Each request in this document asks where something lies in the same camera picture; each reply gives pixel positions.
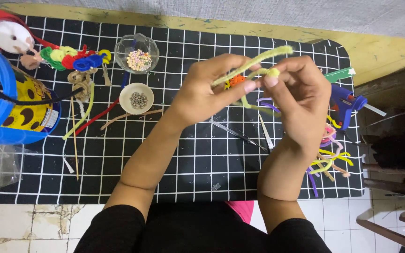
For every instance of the blue pipe cleaner piece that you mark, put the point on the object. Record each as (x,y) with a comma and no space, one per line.
(124,80)

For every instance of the brown wooden stool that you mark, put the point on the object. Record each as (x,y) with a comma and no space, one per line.
(388,234)

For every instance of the heap of mixed pipe-cleaner scraps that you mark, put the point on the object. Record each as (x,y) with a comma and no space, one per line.
(329,161)

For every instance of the heap of pastel beads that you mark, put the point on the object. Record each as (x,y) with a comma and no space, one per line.
(139,60)

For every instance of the person's right hand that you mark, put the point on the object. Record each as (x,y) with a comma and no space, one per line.
(308,102)

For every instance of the thin wooden skewer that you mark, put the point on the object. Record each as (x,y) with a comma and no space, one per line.
(75,147)

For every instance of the long green pipe cleaner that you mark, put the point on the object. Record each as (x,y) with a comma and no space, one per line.
(84,116)

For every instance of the dark wooden furniture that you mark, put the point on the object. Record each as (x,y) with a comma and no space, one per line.
(396,151)

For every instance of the person's left hand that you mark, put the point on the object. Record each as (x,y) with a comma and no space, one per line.
(195,95)

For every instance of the orange pipe cleaner flower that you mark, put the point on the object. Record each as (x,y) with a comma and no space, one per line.
(237,79)

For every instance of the white ribbon spool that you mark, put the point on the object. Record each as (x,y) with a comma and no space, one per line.
(11,35)

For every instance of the small white paper scrap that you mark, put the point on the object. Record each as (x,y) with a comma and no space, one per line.
(68,165)

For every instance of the red pipe cleaner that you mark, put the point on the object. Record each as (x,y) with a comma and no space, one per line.
(97,117)

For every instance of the light green pipe cleaner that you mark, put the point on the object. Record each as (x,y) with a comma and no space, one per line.
(278,51)

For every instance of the green white flat stick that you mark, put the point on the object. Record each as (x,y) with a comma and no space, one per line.
(339,75)

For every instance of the heap of coloured pipe-cleaner coils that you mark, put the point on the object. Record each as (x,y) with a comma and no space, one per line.
(72,59)

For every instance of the purple pipe cleaner pieces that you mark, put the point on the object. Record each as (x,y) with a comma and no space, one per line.
(271,106)

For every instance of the clear glue stick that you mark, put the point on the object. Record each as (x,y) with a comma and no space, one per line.
(376,110)

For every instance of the blue hot glue gun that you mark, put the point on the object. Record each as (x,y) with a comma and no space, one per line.
(343,102)

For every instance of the pink cloth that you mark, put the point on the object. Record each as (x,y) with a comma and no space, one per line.
(243,210)

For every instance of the clear glass bowl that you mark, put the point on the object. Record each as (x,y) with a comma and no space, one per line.
(121,52)

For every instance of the heap of silver beads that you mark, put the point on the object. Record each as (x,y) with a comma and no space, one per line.
(138,100)

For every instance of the small white bowl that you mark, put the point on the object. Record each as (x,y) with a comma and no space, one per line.
(125,100)

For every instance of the white metal tweezers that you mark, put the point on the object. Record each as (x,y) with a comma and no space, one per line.
(266,133)

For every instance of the brown pipe cleaner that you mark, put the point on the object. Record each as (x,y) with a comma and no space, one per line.
(128,117)

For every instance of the tan pipe cleaner coils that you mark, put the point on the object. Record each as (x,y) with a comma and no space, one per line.
(81,82)

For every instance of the black pipe cleaner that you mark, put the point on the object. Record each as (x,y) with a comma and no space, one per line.
(30,102)

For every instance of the black white-grid tablecloth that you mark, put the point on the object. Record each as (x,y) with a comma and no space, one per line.
(206,168)

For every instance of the beige pink pipe cleaner figure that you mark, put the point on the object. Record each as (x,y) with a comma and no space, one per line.
(30,60)

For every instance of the person's black clothing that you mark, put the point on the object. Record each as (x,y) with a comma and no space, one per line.
(202,232)

